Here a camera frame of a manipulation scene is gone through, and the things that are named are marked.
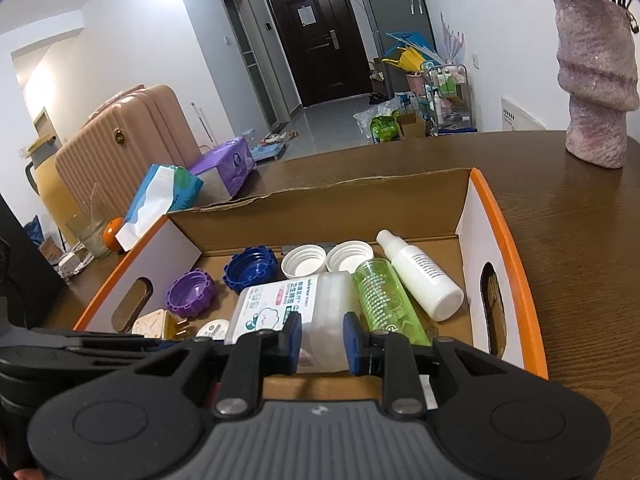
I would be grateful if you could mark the green plastic bottle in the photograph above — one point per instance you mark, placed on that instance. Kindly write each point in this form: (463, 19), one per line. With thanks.
(380, 295)

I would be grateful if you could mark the pink textured vase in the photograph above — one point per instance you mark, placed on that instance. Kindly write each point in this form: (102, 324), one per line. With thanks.
(595, 85)

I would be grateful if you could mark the white spray bottle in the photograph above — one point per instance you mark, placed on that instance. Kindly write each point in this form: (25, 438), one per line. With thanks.
(425, 275)

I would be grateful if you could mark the clear labelled wipes canister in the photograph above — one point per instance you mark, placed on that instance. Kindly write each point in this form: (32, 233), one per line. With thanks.
(280, 305)

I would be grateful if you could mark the clear glass cup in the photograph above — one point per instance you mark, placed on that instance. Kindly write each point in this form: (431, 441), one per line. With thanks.
(95, 242)

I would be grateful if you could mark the green bag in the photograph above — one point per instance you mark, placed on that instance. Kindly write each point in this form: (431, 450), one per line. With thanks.
(384, 129)

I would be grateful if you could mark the small cardboard box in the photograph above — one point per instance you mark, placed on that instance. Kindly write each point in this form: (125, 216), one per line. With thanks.
(412, 127)

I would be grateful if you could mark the purple tissue pack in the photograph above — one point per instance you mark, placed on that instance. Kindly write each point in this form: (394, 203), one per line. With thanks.
(225, 165)

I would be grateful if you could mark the blue bottle cap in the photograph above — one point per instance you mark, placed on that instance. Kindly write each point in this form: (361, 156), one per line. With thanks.
(250, 270)

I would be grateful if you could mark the yellow watering can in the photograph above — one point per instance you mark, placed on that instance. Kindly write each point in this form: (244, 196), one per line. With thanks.
(407, 60)

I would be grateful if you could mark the dark brown entrance door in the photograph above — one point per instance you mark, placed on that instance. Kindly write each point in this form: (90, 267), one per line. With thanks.
(320, 50)

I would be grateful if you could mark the black paper bag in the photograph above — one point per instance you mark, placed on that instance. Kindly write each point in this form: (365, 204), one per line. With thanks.
(25, 280)

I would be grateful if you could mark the blue plastic toy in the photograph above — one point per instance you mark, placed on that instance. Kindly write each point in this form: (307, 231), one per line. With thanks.
(410, 40)

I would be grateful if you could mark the pink suitcase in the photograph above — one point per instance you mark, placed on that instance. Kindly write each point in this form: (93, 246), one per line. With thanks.
(130, 150)

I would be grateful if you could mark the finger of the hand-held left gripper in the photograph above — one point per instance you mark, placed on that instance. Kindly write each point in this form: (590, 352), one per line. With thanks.
(110, 338)
(105, 356)

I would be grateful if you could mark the red cardboard box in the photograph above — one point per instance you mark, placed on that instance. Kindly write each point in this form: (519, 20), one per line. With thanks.
(325, 210)

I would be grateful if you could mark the orange fruit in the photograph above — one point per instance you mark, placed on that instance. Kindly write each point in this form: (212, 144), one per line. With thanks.
(111, 235)

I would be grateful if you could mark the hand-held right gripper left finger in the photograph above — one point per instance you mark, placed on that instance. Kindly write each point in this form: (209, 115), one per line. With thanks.
(291, 345)

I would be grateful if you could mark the blue white tissue pack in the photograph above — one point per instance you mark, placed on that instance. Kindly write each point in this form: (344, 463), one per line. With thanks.
(160, 195)

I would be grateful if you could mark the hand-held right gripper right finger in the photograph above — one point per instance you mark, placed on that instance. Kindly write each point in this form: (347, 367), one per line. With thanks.
(355, 345)

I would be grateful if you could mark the purple bottle cap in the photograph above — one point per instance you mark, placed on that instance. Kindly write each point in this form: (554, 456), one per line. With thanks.
(192, 295)

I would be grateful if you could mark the white plug adapter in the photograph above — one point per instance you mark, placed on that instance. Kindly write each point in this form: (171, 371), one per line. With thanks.
(155, 325)

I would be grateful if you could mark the grey interior door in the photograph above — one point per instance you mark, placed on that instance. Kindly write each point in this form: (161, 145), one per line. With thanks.
(250, 60)

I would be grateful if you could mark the grey fridge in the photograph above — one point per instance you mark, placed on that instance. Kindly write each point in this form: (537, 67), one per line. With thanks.
(395, 5)

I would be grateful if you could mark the white bottle cap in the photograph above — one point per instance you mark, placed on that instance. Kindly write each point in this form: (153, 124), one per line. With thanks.
(350, 258)
(303, 262)

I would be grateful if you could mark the yellow thermos jug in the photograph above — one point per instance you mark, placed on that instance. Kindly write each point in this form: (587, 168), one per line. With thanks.
(47, 195)

